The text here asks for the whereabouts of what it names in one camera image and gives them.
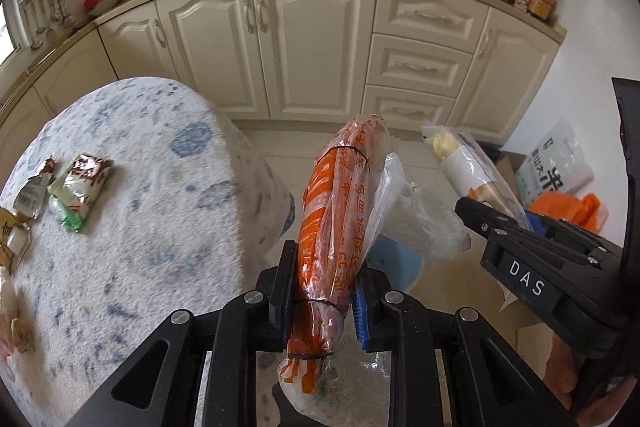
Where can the blue plastic bin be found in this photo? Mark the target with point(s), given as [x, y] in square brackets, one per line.
[400, 267]

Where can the silver snack packet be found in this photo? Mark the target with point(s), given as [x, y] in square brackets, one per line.
[32, 199]

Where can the green white snack packet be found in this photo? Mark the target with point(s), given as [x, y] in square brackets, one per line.
[80, 187]

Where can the clear plastic bag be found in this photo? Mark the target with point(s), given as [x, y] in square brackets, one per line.
[425, 227]

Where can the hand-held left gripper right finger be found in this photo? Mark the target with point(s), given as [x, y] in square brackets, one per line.
[361, 322]

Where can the blue floral tablecloth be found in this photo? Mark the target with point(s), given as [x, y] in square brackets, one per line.
[150, 207]

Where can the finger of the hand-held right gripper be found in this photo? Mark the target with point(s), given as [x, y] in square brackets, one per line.
[542, 224]
[480, 217]

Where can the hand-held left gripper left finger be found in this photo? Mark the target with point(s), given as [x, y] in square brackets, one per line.
[280, 302]

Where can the orange printed plastic bag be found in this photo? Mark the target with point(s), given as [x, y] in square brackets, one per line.
[325, 217]

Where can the cream cabinet drawer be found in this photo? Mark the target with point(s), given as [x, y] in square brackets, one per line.
[420, 66]
[407, 109]
[430, 14]

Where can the clear bag of biscuits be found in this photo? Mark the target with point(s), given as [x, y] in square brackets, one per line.
[20, 332]

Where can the hanging metal spoon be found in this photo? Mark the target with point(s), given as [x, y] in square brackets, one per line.
[62, 21]

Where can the clear bag with roll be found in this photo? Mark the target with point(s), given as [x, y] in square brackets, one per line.
[470, 172]

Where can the white rice bag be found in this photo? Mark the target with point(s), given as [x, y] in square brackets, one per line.
[555, 167]

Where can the cardboard box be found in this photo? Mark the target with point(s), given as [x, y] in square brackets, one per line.
[507, 177]

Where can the kitchen window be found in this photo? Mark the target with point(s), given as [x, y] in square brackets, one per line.
[6, 37]

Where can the white bowl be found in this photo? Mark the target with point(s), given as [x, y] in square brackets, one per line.
[107, 8]

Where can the cream base cabinet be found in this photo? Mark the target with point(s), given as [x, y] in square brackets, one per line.
[310, 47]

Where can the brown snack packet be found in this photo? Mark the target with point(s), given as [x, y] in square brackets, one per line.
[12, 237]

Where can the person's right hand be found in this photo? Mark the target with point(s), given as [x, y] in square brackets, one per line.
[562, 372]

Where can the hanging metal spatula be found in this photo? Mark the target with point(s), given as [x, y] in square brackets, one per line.
[50, 32]

